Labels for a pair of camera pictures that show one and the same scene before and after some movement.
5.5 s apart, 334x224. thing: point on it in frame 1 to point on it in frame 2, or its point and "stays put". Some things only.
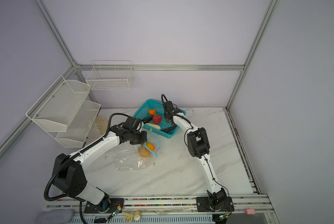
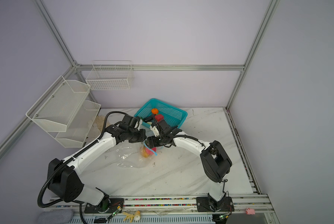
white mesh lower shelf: (77, 130) stays put
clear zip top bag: (135, 157) stays put
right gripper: (166, 116) to (151, 141)
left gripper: (143, 138) stays put
